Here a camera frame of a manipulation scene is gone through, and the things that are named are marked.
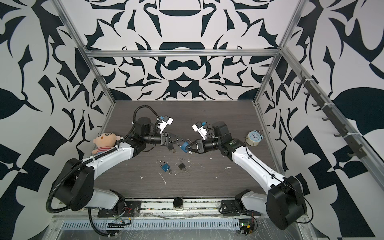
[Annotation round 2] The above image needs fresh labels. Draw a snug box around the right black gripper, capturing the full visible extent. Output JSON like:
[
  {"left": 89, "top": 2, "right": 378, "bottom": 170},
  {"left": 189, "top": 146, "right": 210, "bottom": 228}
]
[{"left": 186, "top": 138, "right": 223, "bottom": 155}]

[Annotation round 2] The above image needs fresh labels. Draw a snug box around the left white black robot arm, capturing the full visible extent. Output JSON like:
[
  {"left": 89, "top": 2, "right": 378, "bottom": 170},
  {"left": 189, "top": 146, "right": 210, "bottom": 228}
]
[{"left": 46, "top": 116, "right": 184, "bottom": 216}]

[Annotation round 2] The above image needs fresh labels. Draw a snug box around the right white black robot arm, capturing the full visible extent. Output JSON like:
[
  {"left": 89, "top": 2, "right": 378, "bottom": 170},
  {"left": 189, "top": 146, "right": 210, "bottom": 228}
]
[{"left": 187, "top": 122, "right": 308, "bottom": 230}]

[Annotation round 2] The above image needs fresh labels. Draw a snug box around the front black padlock with key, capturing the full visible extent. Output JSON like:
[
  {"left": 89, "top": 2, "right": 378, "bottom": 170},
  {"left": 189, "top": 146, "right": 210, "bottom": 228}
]
[{"left": 178, "top": 158, "right": 189, "bottom": 172}]

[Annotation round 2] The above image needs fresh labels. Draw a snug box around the front blue padlock with key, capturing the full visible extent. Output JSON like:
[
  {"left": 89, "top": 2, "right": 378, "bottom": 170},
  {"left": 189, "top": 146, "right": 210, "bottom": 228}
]
[{"left": 159, "top": 161, "right": 172, "bottom": 174}]

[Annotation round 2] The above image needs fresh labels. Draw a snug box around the small black padlock back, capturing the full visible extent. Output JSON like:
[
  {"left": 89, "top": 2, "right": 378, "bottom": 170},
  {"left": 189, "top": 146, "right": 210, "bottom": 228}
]
[{"left": 167, "top": 145, "right": 176, "bottom": 153}]

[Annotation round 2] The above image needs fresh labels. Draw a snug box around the black round knob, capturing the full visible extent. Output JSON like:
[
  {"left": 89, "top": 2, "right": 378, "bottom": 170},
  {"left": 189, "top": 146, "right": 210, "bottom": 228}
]
[{"left": 173, "top": 197, "right": 184, "bottom": 211}]

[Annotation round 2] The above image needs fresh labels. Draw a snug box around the small blue alarm clock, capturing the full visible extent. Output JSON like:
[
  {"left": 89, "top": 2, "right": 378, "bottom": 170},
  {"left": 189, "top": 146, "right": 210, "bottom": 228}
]
[{"left": 245, "top": 130, "right": 264, "bottom": 147}]

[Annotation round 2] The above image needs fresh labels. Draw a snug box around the plush doll striped shirt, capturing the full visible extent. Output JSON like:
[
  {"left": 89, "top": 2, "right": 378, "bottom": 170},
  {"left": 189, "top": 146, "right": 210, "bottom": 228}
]
[{"left": 92, "top": 133, "right": 121, "bottom": 156}]

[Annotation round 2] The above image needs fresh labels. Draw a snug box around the green circuit board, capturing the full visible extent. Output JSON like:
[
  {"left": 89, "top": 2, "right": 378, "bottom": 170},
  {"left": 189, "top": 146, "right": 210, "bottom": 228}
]
[{"left": 239, "top": 219, "right": 258, "bottom": 235}]

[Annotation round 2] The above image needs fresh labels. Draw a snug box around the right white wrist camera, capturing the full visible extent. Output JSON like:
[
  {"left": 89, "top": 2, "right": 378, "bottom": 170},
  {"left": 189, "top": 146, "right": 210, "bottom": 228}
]
[{"left": 192, "top": 122, "right": 209, "bottom": 140}]

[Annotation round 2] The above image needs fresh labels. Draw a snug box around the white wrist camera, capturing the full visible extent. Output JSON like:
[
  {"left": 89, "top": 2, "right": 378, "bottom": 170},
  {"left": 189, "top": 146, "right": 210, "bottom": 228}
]
[
  {"left": 156, "top": 116, "right": 174, "bottom": 134},
  {"left": 192, "top": 122, "right": 209, "bottom": 140}
]

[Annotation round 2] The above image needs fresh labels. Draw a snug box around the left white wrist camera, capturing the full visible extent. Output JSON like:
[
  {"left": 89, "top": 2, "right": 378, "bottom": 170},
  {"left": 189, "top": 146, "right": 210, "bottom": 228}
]
[{"left": 156, "top": 116, "right": 174, "bottom": 134}]

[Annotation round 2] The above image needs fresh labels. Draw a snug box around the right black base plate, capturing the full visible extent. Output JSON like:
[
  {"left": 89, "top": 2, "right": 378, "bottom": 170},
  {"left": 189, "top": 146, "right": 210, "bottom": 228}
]
[{"left": 219, "top": 190, "right": 262, "bottom": 217}]

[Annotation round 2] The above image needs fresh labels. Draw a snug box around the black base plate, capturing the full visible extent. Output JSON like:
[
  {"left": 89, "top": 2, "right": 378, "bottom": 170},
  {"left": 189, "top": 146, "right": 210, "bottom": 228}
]
[
  {"left": 98, "top": 200, "right": 142, "bottom": 218},
  {"left": 219, "top": 190, "right": 262, "bottom": 217}
]

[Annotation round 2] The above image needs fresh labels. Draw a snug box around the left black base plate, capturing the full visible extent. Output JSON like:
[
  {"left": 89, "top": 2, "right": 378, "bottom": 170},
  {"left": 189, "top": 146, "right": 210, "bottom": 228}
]
[{"left": 98, "top": 200, "right": 142, "bottom": 218}]

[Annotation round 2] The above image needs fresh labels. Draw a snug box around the wall hook rail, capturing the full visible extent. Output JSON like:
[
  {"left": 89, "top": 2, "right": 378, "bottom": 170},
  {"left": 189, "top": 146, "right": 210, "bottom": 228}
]
[{"left": 298, "top": 77, "right": 367, "bottom": 159}]

